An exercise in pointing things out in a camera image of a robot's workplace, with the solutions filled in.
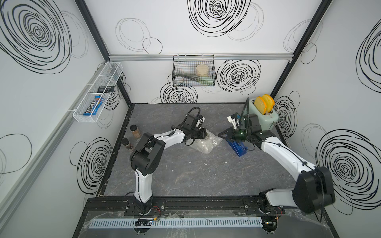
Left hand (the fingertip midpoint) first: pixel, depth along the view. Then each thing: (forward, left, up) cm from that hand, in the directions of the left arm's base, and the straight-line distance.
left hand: (206, 134), depth 94 cm
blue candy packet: (-6, +58, +27) cm, 64 cm away
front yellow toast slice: (+14, -33, +14) cm, 39 cm away
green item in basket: (+29, +1, +21) cm, 36 cm away
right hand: (-8, -6, +12) cm, 16 cm away
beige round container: (+30, +4, +27) cm, 41 cm away
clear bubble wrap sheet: (-8, -1, +3) cm, 9 cm away
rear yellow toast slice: (+15, -39, +15) cm, 44 cm away
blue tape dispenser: (-8, -20, -2) cm, 21 cm away
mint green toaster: (+6, -37, +8) cm, 38 cm away
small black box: (+9, +55, +27) cm, 62 cm away
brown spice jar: (+1, +46, 0) cm, 46 cm away
